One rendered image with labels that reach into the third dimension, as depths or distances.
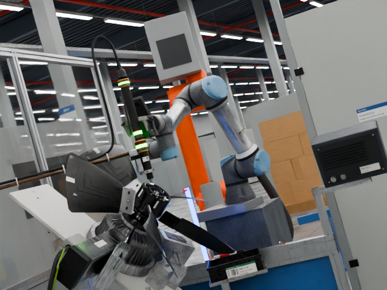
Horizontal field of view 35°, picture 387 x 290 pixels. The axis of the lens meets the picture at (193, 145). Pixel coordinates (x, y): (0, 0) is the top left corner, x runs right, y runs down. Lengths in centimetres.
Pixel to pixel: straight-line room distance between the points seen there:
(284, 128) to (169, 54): 442
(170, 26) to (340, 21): 274
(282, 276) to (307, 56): 176
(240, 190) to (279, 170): 746
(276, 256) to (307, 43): 176
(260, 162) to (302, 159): 743
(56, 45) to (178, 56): 342
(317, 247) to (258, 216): 41
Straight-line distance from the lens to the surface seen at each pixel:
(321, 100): 398
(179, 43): 635
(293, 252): 261
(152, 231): 197
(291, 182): 1041
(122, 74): 237
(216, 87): 279
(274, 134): 1045
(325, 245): 258
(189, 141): 642
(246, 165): 292
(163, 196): 224
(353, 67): 397
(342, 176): 249
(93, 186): 213
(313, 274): 263
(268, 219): 292
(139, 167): 233
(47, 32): 950
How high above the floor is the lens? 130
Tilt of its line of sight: 1 degrees up
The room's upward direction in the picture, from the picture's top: 16 degrees counter-clockwise
